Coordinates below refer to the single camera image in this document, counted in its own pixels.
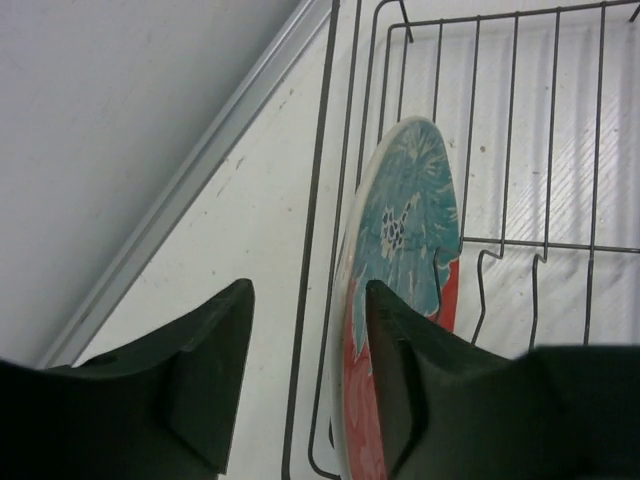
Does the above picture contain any wire dish rack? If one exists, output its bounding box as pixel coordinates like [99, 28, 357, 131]
[278, 1, 639, 479]

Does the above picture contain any aluminium table frame rail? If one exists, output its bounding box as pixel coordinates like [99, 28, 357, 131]
[36, 1, 340, 369]

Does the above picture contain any red and teal plate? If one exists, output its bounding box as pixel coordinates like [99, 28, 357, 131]
[329, 116, 460, 479]

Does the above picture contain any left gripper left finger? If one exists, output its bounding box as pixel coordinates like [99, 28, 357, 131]
[1, 279, 255, 479]

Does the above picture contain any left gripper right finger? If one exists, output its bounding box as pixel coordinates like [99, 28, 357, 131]
[366, 280, 639, 479]

